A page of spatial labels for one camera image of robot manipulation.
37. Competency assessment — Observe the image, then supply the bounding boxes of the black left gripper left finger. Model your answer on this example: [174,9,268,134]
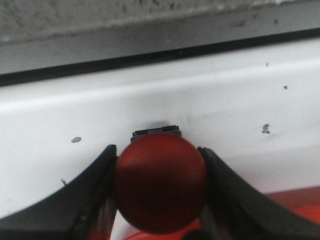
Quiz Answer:
[0,144,117,240]

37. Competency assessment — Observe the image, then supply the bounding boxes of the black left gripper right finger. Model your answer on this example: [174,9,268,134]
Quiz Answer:
[198,147,320,240]

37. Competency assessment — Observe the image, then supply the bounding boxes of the red mushroom push button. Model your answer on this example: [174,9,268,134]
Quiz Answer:
[114,132,208,234]

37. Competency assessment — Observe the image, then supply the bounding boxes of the red plastic tray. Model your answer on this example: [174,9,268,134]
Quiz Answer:
[110,186,320,240]

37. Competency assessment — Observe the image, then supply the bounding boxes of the grey stone counter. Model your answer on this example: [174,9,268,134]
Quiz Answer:
[0,0,320,74]

